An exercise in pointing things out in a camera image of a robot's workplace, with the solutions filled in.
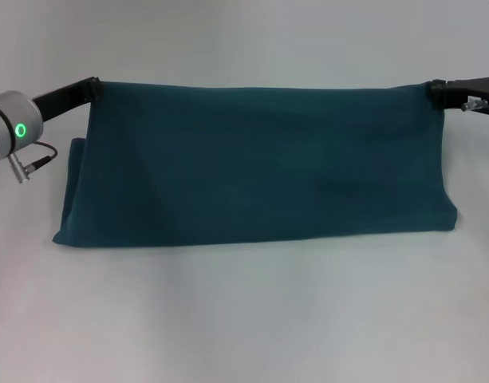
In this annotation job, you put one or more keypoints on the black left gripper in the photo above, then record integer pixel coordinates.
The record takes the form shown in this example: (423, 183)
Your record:
(60, 99)

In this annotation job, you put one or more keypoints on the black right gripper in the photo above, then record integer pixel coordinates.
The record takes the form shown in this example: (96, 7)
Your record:
(471, 93)

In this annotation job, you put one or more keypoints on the teal blue shirt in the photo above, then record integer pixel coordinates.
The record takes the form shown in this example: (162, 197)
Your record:
(248, 167)

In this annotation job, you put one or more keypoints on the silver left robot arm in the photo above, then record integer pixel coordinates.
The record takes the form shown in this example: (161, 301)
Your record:
(9, 123)

